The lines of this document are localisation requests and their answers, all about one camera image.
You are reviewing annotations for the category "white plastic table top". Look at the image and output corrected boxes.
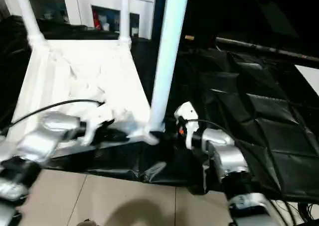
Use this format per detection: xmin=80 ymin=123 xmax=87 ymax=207
xmin=7 ymin=37 xmax=161 ymax=160

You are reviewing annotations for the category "black work mat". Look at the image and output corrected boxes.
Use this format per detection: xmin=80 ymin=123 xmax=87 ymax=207
xmin=0 ymin=17 xmax=319 ymax=199

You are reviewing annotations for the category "red bottle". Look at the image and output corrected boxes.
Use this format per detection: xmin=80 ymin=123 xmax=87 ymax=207
xmin=93 ymin=13 xmax=102 ymax=30

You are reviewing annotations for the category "dark metal rod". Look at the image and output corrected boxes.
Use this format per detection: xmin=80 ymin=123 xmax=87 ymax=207
xmin=214 ymin=36 xmax=319 ymax=63

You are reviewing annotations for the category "white flat board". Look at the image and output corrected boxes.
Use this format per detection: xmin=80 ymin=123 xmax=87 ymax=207
xmin=294 ymin=64 xmax=319 ymax=96

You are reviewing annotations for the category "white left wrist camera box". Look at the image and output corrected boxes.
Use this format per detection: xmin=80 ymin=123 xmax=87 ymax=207
xmin=80 ymin=104 xmax=131 ymax=148

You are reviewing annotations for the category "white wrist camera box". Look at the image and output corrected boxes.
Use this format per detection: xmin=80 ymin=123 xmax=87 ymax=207
xmin=80 ymin=104 xmax=131 ymax=148
xmin=173 ymin=101 xmax=200 ymax=150

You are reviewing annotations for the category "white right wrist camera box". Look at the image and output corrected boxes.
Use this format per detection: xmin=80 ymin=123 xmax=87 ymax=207
xmin=173 ymin=101 xmax=200 ymax=150

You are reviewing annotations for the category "black floor cable coil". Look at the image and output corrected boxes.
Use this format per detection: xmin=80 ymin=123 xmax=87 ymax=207
xmin=293 ymin=200 xmax=319 ymax=223

